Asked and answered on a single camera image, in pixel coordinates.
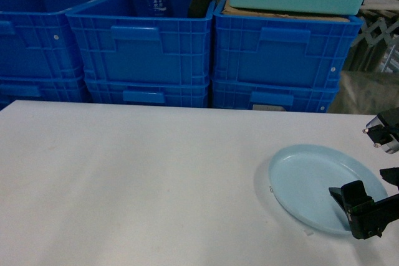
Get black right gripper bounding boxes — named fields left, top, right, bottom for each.
left=329, top=167, right=399, bottom=239

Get light blue round plate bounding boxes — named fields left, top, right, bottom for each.
left=268, top=145, right=387, bottom=235

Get upper right blue crate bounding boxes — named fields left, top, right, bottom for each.
left=212, top=0, right=363, bottom=89

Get blue crate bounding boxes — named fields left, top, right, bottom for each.
left=211, top=79, right=339, bottom=113
left=1, top=0, right=95, bottom=80
left=66, top=0, right=215, bottom=87
left=1, top=76, right=92, bottom=109
left=85, top=78, right=209, bottom=108
left=212, top=0, right=363, bottom=89

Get expandable roller conveyor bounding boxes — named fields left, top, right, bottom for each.
left=352, top=14, right=398, bottom=47

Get lower right blue crate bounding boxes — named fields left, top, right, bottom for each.
left=211, top=79, right=339, bottom=113

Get brown cardboard sheet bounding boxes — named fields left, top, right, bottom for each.
left=221, top=0, right=350, bottom=22

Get lower middle blue crate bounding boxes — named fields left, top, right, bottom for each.
left=85, top=78, right=209, bottom=108

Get dark grey flat panel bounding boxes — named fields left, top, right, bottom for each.
left=187, top=0, right=212, bottom=19

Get upper middle blue crate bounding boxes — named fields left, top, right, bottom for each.
left=66, top=0, right=215, bottom=87

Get lower left blue crate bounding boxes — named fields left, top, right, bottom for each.
left=1, top=76, right=92, bottom=109

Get upper left blue crate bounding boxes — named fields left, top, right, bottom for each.
left=1, top=0, right=95, bottom=80

